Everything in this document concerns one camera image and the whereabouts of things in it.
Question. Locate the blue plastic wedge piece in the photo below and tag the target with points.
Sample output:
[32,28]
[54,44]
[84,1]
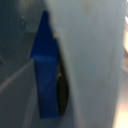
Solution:
[46,76]

